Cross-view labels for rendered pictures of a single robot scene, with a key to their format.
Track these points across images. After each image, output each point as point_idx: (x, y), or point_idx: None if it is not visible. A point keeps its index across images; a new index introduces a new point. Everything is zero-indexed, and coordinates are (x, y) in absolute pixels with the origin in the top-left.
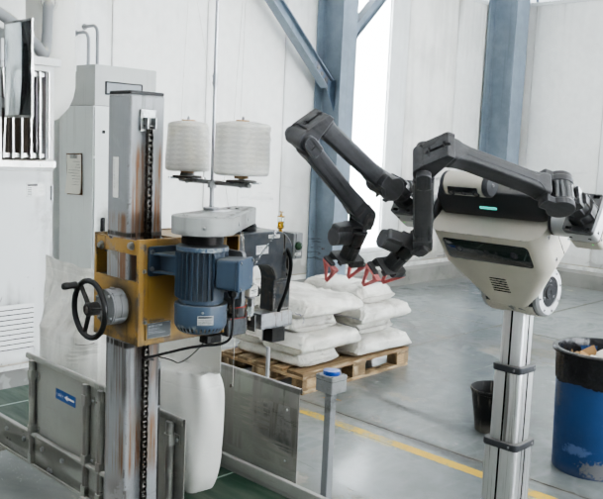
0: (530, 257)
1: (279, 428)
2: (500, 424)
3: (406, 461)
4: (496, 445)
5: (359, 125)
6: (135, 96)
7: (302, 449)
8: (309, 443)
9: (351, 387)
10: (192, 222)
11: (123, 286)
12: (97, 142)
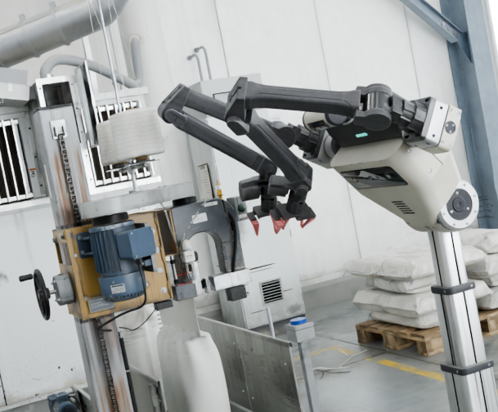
0: (399, 174)
1: (285, 382)
2: (449, 348)
3: None
4: (449, 370)
5: None
6: (42, 112)
7: (399, 409)
8: (410, 401)
9: (486, 342)
10: (87, 206)
11: (68, 271)
12: (216, 150)
